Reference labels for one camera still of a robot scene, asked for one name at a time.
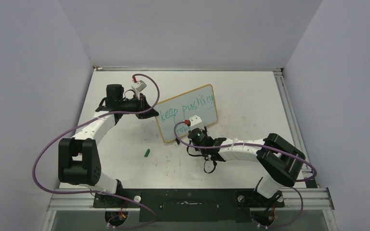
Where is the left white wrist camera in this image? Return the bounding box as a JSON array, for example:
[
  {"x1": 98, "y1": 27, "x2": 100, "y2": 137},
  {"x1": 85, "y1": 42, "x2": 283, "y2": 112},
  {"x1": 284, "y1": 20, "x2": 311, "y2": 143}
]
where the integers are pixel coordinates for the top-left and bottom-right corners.
[{"x1": 131, "y1": 80, "x2": 147, "y2": 98}]

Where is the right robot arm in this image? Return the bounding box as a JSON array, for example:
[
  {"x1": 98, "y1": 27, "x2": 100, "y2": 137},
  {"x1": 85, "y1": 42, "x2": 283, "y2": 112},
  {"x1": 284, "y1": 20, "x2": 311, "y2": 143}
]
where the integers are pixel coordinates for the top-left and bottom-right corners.
[{"x1": 187, "y1": 128, "x2": 305, "y2": 206}]

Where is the right aluminium rail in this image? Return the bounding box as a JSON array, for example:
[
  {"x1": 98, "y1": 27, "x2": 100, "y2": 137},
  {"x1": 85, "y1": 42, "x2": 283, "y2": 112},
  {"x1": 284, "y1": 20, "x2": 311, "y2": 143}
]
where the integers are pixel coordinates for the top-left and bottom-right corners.
[{"x1": 274, "y1": 70, "x2": 315, "y2": 180}]

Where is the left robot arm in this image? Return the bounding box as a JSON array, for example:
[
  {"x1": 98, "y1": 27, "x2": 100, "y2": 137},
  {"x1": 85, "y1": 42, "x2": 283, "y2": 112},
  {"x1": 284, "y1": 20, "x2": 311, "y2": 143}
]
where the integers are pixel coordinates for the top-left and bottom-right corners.
[{"x1": 58, "y1": 80, "x2": 159, "y2": 207}]

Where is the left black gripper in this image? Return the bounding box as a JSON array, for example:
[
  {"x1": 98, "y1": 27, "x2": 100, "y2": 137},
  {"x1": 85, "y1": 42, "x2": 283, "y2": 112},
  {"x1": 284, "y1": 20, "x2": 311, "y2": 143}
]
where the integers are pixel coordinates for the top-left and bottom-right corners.
[{"x1": 119, "y1": 93, "x2": 159, "y2": 119}]

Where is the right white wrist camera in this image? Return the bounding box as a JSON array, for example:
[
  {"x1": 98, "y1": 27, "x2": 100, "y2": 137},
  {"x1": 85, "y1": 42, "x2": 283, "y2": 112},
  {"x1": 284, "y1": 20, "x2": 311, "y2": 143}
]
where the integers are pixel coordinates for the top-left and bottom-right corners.
[{"x1": 185, "y1": 115, "x2": 205, "y2": 131}]

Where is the green marker cap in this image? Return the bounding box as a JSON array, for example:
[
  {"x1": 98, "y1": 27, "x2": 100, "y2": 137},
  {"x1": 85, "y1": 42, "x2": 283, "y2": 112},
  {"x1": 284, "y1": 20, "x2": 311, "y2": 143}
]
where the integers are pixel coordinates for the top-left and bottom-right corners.
[{"x1": 144, "y1": 149, "x2": 150, "y2": 157}]

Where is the yellow framed whiteboard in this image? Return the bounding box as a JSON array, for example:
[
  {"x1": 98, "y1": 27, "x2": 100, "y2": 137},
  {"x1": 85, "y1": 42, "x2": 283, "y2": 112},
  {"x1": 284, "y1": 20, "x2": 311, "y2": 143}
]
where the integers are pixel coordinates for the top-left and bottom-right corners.
[{"x1": 154, "y1": 84, "x2": 218, "y2": 143}]

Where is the back aluminium rail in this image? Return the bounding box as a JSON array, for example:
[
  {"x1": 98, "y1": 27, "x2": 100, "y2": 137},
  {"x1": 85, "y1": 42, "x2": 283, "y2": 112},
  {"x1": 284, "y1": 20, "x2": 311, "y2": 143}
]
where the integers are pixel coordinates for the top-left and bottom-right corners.
[{"x1": 93, "y1": 66, "x2": 283, "y2": 72}]

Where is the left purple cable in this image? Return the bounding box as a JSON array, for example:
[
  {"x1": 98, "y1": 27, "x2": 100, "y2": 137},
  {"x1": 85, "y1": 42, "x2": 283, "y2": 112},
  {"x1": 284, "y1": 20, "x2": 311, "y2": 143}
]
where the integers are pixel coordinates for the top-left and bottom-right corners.
[{"x1": 32, "y1": 73, "x2": 161, "y2": 230}]

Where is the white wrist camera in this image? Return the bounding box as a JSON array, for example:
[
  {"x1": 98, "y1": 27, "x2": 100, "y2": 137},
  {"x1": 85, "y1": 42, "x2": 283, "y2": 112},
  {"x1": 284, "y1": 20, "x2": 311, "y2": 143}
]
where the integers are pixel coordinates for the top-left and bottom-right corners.
[
  {"x1": 131, "y1": 80, "x2": 147, "y2": 98},
  {"x1": 185, "y1": 115, "x2": 205, "y2": 131}
]

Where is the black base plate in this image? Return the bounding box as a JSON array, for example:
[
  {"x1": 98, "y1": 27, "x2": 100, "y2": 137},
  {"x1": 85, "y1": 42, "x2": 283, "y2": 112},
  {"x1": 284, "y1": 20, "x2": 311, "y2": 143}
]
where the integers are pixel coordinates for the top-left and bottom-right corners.
[{"x1": 95, "y1": 189, "x2": 282, "y2": 223}]

